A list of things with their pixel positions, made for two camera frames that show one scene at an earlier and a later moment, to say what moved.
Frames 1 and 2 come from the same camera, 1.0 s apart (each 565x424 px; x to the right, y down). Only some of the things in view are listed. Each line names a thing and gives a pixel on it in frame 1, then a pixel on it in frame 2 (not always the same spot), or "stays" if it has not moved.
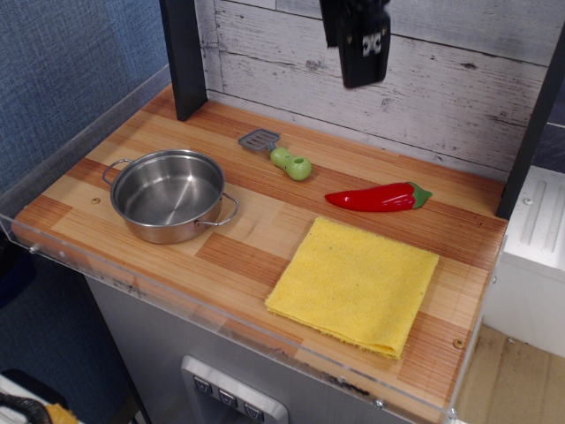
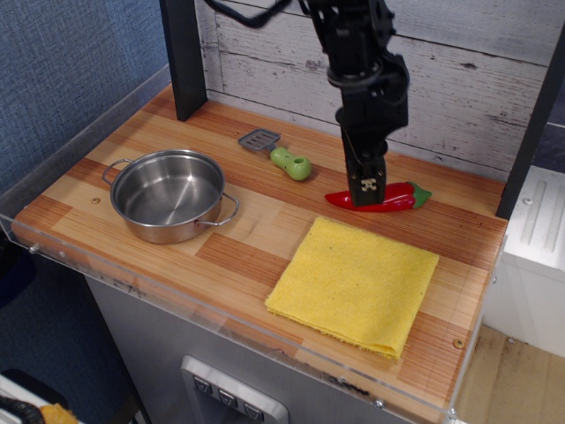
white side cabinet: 527,299 stays
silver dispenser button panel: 215,396 stays
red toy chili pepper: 383,198 stays
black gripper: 361,30 to 374,106
